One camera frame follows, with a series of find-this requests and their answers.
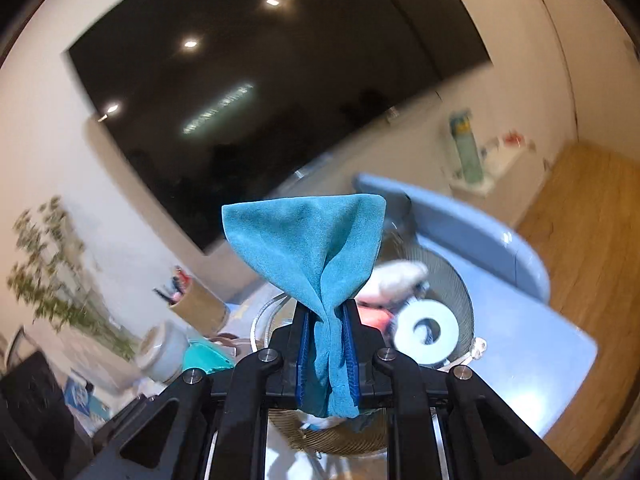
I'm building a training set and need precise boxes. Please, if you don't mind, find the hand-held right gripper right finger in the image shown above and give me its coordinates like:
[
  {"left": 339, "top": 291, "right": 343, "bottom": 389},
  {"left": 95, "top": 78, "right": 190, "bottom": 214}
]
[{"left": 342, "top": 304, "right": 576, "bottom": 480}]

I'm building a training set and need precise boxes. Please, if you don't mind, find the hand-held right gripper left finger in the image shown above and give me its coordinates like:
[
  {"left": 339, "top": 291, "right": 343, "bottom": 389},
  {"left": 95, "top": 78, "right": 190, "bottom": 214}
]
[{"left": 75, "top": 304, "right": 315, "bottom": 480}]

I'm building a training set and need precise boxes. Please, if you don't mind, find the red soft item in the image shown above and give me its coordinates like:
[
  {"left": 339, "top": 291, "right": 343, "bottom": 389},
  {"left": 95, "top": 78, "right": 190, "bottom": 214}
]
[{"left": 357, "top": 302, "right": 398, "bottom": 336}]

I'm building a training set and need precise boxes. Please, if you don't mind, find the light blue tape roll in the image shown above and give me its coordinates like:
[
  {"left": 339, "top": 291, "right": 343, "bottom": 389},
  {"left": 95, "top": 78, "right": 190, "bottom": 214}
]
[{"left": 394, "top": 299, "right": 461, "bottom": 365}]

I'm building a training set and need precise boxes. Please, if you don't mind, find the wire basket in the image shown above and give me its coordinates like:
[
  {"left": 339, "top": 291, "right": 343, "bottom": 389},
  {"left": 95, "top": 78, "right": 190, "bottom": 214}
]
[{"left": 249, "top": 245, "right": 488, "bottom": 456}]

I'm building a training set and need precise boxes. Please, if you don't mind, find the white fluffy soft toy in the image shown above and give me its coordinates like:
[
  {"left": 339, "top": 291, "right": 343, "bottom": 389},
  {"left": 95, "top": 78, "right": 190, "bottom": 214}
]
[{"left": 370, "top": 259, "right": 431, "bottom": 303}]

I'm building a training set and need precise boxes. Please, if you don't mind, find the teal green pouch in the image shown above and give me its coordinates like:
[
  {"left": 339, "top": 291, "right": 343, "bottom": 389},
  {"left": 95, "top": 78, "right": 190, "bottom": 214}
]
[{"left": 181, "top": 336, "right": 237, "bottom": 376}]

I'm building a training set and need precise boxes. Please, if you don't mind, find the cardboard pen holder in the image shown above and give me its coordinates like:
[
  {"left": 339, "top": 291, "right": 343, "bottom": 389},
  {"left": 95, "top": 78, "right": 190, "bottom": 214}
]
[{"left": 154, "top": 264, "right": 232, "bottom": 332}]

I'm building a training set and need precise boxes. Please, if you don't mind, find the white round jar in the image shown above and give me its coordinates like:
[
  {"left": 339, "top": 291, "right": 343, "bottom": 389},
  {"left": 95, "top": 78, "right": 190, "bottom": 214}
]
[{"left": 134, "top": 322, "right": 190, "bottom": 385}]

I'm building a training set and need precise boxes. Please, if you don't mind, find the row of study books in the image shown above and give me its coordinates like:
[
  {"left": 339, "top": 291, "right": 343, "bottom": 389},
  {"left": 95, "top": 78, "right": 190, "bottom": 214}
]
[{"left": 64, "top": 379, "right": 113, "bottom": 423}]

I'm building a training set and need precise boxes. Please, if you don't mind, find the black television screen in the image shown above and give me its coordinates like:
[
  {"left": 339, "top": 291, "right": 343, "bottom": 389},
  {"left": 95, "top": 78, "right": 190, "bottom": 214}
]
[{"left": 64, "top": 0, "right": 495, "bottom": 257}]

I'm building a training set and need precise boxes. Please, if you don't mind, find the white cabinet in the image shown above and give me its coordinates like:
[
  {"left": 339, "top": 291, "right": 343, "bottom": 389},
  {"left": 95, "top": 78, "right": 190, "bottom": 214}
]
[{"left": 447, "top": 132, "right": 553, "bottom": 226}]

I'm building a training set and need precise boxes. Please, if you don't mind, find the glass vase with green stems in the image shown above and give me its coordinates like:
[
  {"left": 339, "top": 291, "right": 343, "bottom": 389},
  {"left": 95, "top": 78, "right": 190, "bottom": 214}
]
[{"left": 7, "top": 197, "right": 136, "bottom": 361}]

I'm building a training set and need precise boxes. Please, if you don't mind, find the black boxy object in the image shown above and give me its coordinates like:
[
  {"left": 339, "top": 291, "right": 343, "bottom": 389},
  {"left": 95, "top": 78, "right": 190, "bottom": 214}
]
[{"left": 0, "top": 350, "right": 76, "bottom": 480}]

